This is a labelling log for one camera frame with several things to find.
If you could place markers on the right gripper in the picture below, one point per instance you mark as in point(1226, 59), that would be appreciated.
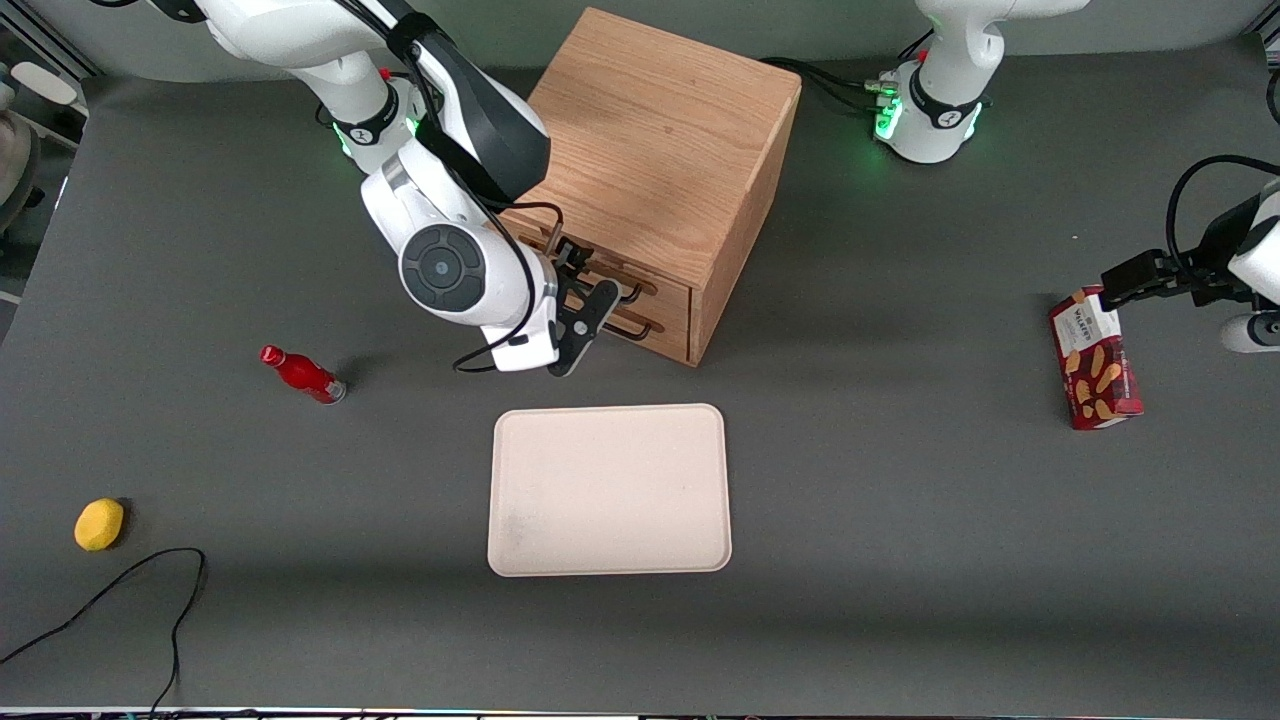
point(569, 256)

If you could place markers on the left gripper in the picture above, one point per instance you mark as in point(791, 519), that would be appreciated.
point(1207, 259)

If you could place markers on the wooden drawer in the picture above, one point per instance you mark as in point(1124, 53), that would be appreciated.
point(672, 340)
point(672, 298)

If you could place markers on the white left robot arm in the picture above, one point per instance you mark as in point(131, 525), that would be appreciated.
point(940, 110)

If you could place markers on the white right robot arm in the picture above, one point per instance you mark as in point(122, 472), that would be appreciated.
point(290, 35)

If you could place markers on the wooden drawer cabinet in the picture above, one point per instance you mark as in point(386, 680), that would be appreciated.
point(650, 130)

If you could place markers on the red tartan shortbread box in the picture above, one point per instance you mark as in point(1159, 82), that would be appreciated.
point(1095, 360)

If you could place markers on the beige plastic tray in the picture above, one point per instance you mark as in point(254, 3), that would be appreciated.
point(610, 490)

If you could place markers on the red bottle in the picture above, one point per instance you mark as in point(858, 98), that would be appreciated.
point(300, 373)

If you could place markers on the yellow lemon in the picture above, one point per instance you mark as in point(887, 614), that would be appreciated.
point(99, 525)

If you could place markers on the white oval object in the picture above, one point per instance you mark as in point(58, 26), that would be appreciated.
point(45, 82)

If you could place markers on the grey round object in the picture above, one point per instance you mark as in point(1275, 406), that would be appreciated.
point(18, 170)

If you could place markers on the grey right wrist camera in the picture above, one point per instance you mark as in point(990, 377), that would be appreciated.
point(585, 320)

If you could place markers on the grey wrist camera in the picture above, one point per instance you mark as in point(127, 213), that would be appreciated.
point(1250, 333)
point(585, 320)

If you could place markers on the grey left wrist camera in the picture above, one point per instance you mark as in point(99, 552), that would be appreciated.
point(1250, 333)

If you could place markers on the aluminium frame rail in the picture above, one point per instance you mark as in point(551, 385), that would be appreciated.
point(50, 35)

